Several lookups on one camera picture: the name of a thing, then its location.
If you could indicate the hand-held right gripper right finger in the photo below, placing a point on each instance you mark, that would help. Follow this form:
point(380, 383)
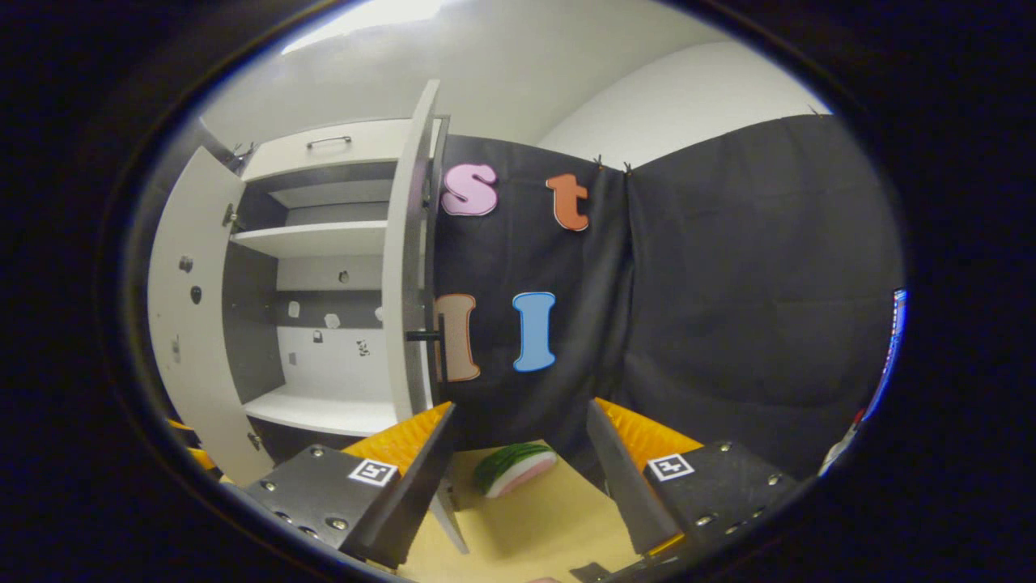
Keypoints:
point(627, 494)

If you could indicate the black backdrop cloth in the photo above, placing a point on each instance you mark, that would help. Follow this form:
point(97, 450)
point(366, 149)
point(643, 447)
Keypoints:
point(728, 283)

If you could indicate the watermelon slice toy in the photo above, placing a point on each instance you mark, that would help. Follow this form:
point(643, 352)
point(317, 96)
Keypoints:
point(514, 468)

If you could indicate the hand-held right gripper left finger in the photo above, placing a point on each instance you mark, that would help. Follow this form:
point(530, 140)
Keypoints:
point(405, 502)

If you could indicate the white cabinet drawer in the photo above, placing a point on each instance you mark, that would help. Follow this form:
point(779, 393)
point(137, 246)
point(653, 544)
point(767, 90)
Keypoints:
point(364, 150)

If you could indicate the white and grey cabinet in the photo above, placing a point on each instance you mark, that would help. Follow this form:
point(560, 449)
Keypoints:
point(324, 239)

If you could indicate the white cabinet door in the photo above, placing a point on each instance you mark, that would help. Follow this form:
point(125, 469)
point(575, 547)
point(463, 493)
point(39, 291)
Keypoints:
point(194, 364)
point(405, 283)

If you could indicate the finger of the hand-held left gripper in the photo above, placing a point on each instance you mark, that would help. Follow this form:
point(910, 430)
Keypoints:
point(202, 458)

